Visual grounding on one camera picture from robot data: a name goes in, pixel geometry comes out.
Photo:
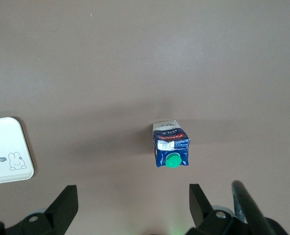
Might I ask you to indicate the white tray with rabbit print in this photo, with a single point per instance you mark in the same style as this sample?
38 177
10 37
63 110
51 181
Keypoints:
5 147

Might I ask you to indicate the blue Pascual milk carton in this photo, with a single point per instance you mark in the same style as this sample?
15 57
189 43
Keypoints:
170 147

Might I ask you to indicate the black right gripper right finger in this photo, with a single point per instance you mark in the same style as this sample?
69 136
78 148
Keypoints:
203 213

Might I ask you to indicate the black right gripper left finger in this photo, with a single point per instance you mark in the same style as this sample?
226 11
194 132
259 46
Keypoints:
61 208

